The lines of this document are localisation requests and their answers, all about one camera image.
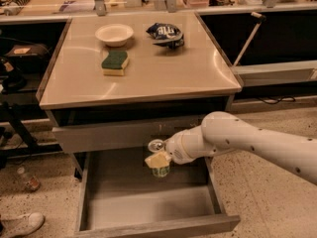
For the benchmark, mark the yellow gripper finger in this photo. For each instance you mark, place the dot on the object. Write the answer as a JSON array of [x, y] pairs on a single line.
[[158, 160]]

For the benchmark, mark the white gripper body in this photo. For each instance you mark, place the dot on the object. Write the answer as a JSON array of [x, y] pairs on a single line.
[[175, 147]]

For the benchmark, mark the green soda can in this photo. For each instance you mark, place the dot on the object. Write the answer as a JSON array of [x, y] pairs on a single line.
[[155, 146]]

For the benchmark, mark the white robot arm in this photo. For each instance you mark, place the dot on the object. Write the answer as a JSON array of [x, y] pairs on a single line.
[[221, 132]]

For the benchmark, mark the closed grey top drawer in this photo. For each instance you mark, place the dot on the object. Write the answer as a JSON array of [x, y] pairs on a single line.
[[120, 135]]

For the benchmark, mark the open grey middle drawer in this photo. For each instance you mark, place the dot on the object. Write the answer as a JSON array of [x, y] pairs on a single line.
[[121, 198]]

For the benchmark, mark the grey drawer cabinet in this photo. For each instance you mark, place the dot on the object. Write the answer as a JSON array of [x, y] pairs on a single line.
[[192, 80]]

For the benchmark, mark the green yellow sponge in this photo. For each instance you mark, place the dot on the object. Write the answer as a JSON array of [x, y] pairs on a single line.
[[115, 63]]

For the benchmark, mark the blue chip bag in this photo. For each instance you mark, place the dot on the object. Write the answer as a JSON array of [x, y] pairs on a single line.
[[166, 35]]

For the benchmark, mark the white bowl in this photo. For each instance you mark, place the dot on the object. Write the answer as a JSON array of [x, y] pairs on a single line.
[[114, 35]]

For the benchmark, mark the plastic bottle on floor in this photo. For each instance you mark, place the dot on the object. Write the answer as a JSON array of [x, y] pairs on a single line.
[[30, 182]]

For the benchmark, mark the white stick black tip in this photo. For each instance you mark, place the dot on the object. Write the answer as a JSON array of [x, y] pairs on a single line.
[[260, 18]]

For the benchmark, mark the white sneaker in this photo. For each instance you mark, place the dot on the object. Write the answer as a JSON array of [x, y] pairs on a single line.
[[21, 225]]

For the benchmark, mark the black bag on shelf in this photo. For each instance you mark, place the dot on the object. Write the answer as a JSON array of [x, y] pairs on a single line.
[[29, 58]]

